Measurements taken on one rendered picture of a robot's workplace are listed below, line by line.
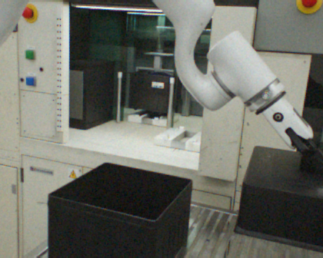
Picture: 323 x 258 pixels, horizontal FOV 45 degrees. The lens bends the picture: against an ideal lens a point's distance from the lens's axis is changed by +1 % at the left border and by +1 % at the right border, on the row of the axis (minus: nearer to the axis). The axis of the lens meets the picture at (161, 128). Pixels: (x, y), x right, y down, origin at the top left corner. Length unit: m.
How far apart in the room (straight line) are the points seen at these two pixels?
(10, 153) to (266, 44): 1.10
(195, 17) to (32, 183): 1.13
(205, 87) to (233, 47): 0.10
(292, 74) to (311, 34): 0.12
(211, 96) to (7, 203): 1.21
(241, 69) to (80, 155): 0.88
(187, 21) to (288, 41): 0.51
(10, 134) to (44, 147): 0.17
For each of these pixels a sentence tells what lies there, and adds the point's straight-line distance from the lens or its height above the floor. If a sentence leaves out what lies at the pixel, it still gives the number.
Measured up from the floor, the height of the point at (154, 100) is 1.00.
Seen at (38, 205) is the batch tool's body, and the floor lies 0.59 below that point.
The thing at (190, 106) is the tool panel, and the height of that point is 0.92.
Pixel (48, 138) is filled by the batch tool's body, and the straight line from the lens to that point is 1.58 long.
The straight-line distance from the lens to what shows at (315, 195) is 0.73.
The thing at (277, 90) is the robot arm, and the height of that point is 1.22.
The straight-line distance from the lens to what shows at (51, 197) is 0.93.
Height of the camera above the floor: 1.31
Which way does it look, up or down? 14 degrees down
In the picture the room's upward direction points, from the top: 4 degrees clockwise
